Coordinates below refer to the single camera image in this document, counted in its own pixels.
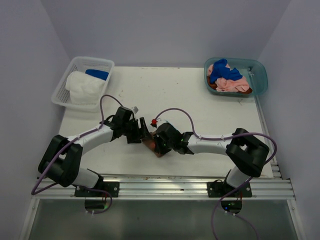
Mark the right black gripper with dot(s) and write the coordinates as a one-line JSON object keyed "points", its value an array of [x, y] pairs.
{"points": [[160, 150]]}

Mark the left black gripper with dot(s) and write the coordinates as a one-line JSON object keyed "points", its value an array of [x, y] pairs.
{"points": [[137, 136]]}

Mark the orange brown patterned towel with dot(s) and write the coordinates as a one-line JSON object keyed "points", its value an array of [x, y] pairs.
{"points": [[149, 140]]}

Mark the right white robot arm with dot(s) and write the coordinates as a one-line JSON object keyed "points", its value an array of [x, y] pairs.
{"points": [[248, 153]]}

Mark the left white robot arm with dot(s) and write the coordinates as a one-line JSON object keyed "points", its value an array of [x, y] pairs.
{"points": [[62, 158]]}

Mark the blue rolled towel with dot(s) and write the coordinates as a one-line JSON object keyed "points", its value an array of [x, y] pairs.
{"points": [[103, 75]]}

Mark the white rolled towel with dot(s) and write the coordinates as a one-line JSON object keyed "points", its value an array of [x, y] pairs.
{"points": [[83, 89]]}

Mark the pink crumpled towel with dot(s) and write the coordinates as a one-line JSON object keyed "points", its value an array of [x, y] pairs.
{"points": [[223, 82]]}

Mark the blue crumpled towel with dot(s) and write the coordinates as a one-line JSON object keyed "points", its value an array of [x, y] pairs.
{"points": [[221, 69]]}

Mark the white plastic mesh basket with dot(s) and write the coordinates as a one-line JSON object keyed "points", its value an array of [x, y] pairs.
{"points": [[61, 96]]}

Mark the teal plastic tub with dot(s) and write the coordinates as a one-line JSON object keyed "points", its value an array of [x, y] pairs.
{"points": [[253, 70]]}

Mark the dark red towel in tub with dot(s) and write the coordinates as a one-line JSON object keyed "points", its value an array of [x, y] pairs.
{"points": [[233, 88]]}

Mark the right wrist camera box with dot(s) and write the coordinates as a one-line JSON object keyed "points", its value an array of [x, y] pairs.
{"points": [[155, 123]]}

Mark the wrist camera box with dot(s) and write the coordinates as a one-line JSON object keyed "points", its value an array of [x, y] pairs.
{"points": [[155, 123], [134, 109]]}

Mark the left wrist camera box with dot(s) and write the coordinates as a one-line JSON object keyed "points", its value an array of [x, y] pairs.
{"points": [[134, 109]]}

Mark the aluminium mounting rail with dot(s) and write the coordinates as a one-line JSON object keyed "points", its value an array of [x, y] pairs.
{"points": [[154, 187]]}

